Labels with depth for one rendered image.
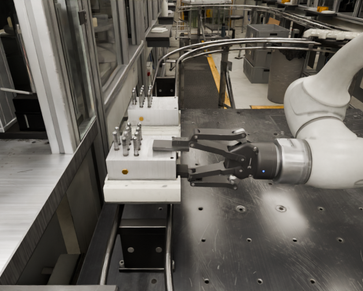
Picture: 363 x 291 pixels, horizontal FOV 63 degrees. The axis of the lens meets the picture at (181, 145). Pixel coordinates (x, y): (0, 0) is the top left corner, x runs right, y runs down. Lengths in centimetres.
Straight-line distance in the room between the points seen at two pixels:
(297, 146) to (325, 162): 5
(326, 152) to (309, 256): 26
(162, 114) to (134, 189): 26
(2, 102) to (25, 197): 27
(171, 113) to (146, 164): 23
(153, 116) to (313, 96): 37
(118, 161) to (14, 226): 19
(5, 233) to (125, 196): 20
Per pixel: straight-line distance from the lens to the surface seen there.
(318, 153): 60
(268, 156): 57
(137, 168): 54
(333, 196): 94
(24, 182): 57
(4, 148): 70
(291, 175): 58
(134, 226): 58
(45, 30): 55
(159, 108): 74
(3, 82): 74
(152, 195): 55
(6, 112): 74
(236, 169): 58
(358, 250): 81
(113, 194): 56
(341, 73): 66
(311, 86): 68
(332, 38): 248
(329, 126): 65
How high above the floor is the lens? 121
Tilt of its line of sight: 29 degrees down
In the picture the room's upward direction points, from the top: straight up
